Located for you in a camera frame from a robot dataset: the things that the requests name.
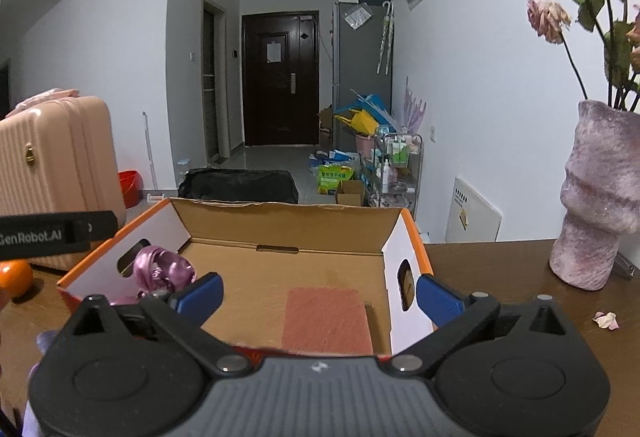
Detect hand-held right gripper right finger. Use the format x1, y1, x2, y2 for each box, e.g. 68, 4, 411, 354
390, 274, 586, 374

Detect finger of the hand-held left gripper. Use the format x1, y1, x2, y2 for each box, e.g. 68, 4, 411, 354
91, 210, 120, 243

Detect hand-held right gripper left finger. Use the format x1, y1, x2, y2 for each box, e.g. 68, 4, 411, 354
60, 273, 253, 374

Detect orange and white cardboard box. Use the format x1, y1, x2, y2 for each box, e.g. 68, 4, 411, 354
56, 197, 435, 361

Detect red bucket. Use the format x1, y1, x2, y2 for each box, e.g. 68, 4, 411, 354
118, 170, 141, 210

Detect orange fruit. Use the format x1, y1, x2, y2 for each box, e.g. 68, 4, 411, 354
0, 261, 34, 300

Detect pink ribbed suitcase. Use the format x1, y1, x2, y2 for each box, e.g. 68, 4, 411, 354
0, 95, 126, 273

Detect white mop stick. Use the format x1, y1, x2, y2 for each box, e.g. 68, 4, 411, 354
142, 112, 167, 204

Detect white leaning board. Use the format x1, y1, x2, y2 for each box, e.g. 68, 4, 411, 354
444, 176, 503, 244

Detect red-brown flat pad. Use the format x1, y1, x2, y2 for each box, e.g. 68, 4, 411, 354
281, 287, 374, 354

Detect black duffel bag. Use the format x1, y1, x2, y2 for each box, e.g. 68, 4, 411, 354
178, 168, 299, 204

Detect small brown cardboard box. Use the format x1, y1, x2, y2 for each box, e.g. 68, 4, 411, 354
336, 180, 367, 207

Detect metal rolling cart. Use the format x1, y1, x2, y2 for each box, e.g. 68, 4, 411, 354
372, 127, 424, 208

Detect pink cloth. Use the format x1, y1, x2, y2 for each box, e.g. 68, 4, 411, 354
12, 88, 80, 114

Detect green printed bag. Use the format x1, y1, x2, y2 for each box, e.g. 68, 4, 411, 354
317, 164, 355, 196

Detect pink bucket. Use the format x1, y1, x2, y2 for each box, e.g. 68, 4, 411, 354
355, 132, 380, 160

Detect pink fuzzy vase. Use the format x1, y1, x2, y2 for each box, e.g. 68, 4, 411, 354
549, 99, 640, 291

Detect purple decorative branches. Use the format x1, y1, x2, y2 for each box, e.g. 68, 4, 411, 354
402, 77, 427, 136

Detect small black object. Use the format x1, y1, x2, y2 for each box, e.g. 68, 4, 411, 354
616, 251, 639, 279

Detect blue and yellow bags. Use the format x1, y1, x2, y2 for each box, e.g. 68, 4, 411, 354
334, 89, 397, 136

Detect dark brown entrance door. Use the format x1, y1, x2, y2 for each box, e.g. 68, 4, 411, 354
241, 11, 320, 148

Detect grey refrigerator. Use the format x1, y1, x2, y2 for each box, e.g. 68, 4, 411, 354
332, 0, 394, 154

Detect folded pale umbrella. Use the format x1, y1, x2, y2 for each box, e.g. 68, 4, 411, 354
376, 1, 395, 76

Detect clear plastic bag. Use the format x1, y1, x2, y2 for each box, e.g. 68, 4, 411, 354
344, 6, 372, 30

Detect dried pink flower bouquet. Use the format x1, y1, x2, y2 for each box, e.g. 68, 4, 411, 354
477, 0, 640, 112

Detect side door frame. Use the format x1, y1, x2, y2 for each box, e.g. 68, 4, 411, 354
201, 0, 226, 164

